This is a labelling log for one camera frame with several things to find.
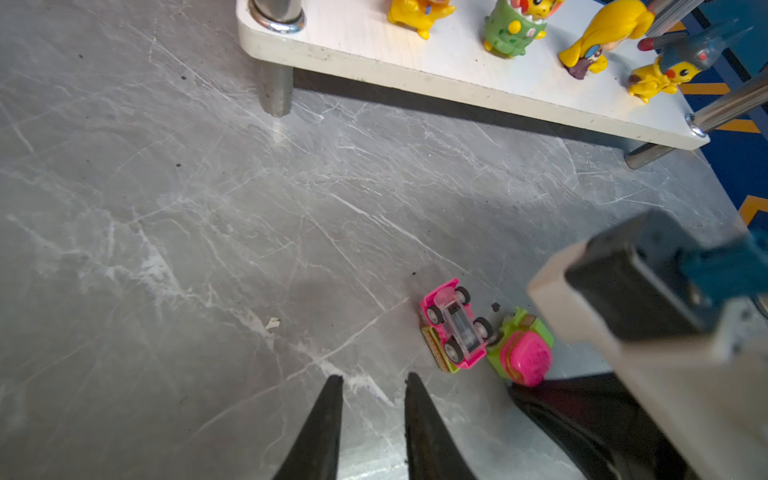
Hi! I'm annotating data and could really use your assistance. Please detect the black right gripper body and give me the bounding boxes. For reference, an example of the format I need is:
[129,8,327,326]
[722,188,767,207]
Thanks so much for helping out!
[508,373,698,479]

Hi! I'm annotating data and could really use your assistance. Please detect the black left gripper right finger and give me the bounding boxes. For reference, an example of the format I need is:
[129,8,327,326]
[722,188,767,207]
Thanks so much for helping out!
[404,372,476,479]

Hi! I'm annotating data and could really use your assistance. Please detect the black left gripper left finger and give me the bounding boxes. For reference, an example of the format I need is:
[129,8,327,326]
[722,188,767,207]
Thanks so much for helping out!
[274,375,343,480]

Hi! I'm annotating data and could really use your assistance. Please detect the pink green toy car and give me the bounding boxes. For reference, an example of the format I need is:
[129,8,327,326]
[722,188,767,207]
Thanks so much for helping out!
[486,307,555,387]

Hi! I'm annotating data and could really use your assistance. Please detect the blue yellow duck figure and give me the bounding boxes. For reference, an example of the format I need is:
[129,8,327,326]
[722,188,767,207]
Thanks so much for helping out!
[627,20,752,104]

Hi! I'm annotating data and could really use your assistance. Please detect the pink green monster figure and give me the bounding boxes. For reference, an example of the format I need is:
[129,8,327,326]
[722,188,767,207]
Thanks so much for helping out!
[483,0,564,58]

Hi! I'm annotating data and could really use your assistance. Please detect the yellow banana figure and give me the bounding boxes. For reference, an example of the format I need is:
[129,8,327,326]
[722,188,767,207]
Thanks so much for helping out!
[558,0,655,80]

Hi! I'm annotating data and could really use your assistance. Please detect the orange yellow dragon figure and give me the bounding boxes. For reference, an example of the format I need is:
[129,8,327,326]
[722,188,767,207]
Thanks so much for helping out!
[387,0,456,40]

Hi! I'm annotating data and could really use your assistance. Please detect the white two-tier metal shelf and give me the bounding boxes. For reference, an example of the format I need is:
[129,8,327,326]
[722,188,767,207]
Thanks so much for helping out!
[236,1,767,169]

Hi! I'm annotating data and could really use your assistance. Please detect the pink black toy car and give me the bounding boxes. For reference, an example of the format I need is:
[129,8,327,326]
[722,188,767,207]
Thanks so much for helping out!
[420,278,495,373]

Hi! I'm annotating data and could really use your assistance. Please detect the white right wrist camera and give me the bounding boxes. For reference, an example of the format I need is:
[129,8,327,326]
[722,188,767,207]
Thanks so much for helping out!
[528,210,767,479]

